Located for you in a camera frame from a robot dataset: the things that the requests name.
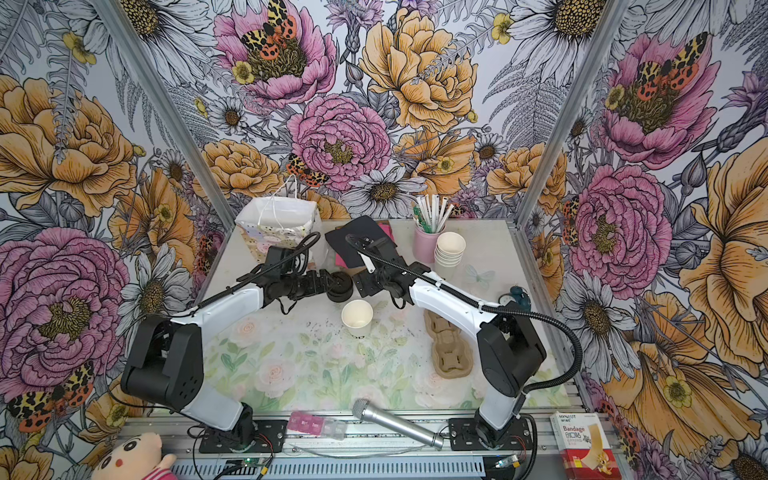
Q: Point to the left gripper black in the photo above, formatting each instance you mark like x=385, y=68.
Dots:
x=312, y=288

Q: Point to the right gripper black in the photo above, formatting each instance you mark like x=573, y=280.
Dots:
x=363, y=284

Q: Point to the stack of black lids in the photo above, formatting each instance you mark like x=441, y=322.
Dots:
x=339, y=287

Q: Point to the white paper coffee cup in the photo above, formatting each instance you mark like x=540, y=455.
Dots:
x=357, y=318

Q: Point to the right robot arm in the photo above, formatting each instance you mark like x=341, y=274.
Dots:
x=509, y=347

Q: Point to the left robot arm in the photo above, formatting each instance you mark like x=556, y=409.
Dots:
x=165, y=365

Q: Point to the pink straw holder cup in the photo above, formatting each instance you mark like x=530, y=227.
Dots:
x=424, y=245

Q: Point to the pink napkins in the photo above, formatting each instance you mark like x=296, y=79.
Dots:
x=387, y=231

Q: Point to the cardboard napkin box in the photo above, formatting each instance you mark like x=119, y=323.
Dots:
x=360, y=264

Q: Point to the black napkin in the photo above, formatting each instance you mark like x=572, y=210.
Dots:
x=354, y=237

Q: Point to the pastel patterned gift bag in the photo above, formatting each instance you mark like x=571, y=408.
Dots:
x=282, y=219

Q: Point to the stack of white paper cups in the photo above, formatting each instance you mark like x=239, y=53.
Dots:
x=448, y=254

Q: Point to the white paper straws bundle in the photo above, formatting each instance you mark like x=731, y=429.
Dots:
x=431, y=213

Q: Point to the brown pulp cup carrier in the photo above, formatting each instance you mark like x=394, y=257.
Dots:
x=451, y=355

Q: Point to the teal alarm clock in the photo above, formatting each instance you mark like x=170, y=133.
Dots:
x=516, y=298

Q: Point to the silver microphone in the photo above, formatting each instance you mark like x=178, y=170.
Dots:
x=363, y=410

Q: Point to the pink plastic tray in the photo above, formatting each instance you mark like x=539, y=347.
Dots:
x=316, y=425

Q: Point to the plush doll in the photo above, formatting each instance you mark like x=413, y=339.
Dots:
x=139, y=458

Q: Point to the bandage box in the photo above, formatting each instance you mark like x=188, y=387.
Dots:
x=584, y=447

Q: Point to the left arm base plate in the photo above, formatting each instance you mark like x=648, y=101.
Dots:
x=263, y=436

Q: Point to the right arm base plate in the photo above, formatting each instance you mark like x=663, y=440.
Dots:
x=474, y=434

